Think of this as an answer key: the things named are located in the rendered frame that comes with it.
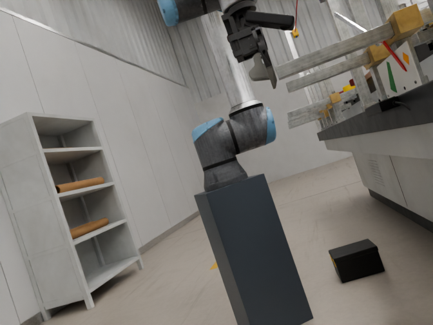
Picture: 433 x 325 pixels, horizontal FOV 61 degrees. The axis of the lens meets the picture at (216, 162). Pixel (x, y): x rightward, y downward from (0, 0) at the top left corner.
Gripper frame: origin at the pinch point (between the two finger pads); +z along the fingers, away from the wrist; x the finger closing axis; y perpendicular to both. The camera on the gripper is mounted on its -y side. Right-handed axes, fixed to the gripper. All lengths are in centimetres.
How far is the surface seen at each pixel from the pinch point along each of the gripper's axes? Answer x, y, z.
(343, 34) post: -53, -30, -17
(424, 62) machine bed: -48, -50, 4
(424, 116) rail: 6.6, -26.5, 18.9
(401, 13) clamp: 4.9, -29.4, -3.6
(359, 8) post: -27.3, -30.8, -16.6
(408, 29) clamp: 4.9, -29.7, 0.4
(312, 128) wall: -778, -62, -5
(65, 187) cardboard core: -175, 180, -10
